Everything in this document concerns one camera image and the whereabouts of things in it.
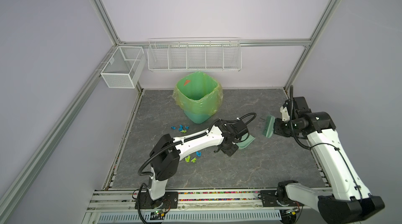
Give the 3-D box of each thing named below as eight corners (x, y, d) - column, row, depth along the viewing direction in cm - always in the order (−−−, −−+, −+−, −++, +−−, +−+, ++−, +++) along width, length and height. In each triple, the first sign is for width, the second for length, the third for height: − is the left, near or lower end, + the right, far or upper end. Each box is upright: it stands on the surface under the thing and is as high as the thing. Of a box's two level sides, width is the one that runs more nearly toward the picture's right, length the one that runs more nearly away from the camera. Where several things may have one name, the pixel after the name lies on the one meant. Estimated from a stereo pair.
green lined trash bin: (174, 114, 108) (167, 88, 88) (195, 94, 120) (192, 67, 100) (203, 133, 98) (202, 109, 78) (223, 110, 110) (226, 84, 90)
